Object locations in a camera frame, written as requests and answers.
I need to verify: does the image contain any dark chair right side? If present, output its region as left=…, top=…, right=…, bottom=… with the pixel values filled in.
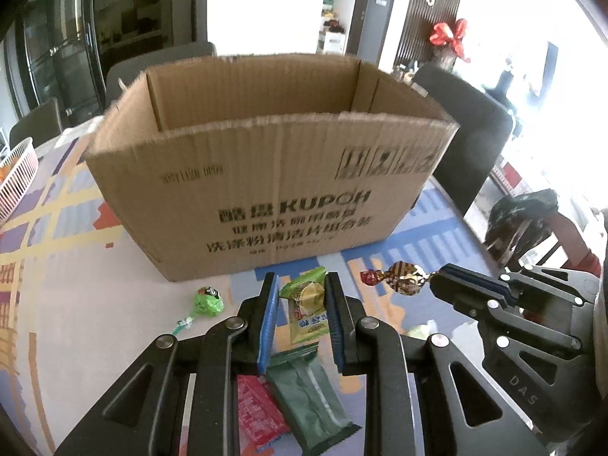
left=413, top=63, right=514, bottom=213

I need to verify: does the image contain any red snack packet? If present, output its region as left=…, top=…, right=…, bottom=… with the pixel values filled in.
left=237, top=376, right=291, bottom=455

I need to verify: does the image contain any yellow green candy packet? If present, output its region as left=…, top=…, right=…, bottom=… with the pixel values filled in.
left=279, top=267, right=329, bottom=345

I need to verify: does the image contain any wooden chair with clothes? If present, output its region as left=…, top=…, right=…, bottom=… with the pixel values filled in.
left=483, top=188, right=602, bottom=277

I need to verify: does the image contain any green lollipop near box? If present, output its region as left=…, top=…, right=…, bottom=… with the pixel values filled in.
left=172, top=286, right=225, bottom=336

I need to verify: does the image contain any red bow decoration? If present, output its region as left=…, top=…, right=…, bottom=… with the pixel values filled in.
left=429, top=19, right=470, bottom=63

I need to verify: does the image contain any colourful patterned tablecloth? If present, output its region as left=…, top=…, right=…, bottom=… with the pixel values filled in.
left=1, top=120, right=497, bottom=455

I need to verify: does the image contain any dark chair behind box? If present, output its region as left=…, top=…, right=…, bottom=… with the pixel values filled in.
left=105, top=40, right=218, bottom=108

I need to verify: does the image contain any pink plastic basket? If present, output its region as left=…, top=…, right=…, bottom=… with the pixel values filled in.
left=0, top=137, right=39, bottom=225

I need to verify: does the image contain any green lollipop near edge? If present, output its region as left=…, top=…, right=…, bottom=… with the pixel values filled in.
left=406, top=320, right=437, bottom=341

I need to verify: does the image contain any dark chair far left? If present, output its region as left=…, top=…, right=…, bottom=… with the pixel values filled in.
left=8, top=98, right=63, bottom=148

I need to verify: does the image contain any white storage shelf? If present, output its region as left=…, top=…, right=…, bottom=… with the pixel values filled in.
left=317, top=3, right=346, bottom=55

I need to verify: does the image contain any dark green snack packet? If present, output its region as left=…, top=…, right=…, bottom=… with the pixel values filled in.
left=265, top=343, right=361, bottom=455

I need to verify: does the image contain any gold striped candy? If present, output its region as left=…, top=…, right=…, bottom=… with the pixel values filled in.
left=359, top=260, right=435, bottom=296

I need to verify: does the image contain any brown cardboard box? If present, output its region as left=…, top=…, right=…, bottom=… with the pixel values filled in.
left=84, top=55, right=459, bottom=282

